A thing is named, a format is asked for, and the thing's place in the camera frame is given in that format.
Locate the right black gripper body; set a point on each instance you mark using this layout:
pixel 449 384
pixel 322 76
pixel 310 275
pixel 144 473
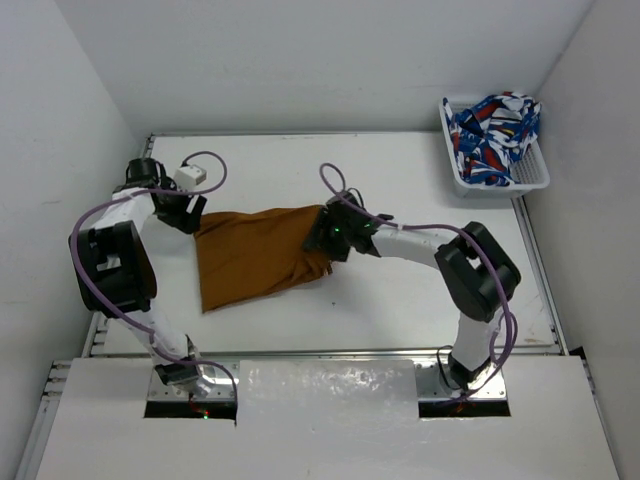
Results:
pixel 335 239

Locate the blue white patterned cloth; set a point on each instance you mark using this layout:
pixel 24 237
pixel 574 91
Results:
pixel 491 139

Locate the white front cover board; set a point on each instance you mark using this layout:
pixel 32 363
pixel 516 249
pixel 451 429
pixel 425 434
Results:
pixel 328 420

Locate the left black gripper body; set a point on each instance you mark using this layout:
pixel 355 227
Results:
pixel 174 211

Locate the white plastic basket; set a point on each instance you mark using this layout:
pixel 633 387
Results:
pixel 530 170

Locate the brown trousers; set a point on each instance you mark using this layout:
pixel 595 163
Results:
pixel 243 256

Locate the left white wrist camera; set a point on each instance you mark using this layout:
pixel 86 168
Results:
pixel 189 177

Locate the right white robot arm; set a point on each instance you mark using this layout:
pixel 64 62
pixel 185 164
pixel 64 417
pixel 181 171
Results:
pixel 479 276

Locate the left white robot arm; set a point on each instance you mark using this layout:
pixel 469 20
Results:
pixel 116 277

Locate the aluminium table frame rail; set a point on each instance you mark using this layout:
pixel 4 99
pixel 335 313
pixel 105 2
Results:
pixel 99 325

